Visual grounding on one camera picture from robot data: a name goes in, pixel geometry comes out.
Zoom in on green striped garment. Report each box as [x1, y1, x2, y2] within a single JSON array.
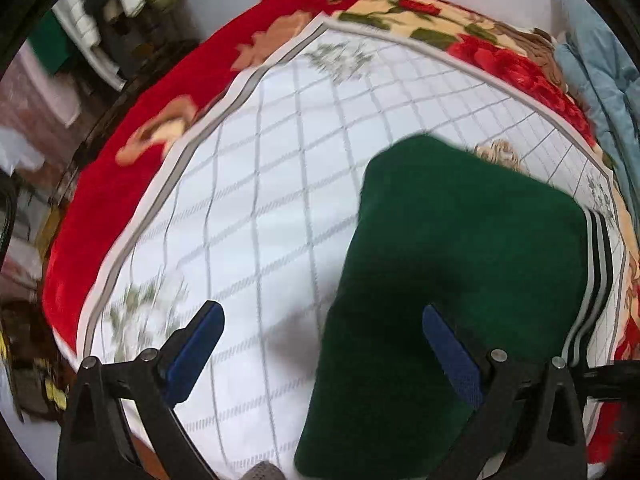
[[294, 133, 613, 479]]

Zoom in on pile of clothes background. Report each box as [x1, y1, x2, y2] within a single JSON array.
[[1, 0, 193, 422]]

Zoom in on white quilted bed cover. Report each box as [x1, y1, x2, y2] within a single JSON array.
[[75, 15, 630, 479]]

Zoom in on red floral blanket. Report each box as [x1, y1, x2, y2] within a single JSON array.
[[50, 0, 639, 456]]

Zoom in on light blue garment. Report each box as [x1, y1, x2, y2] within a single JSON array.
[[551, 0, 639, 217]]

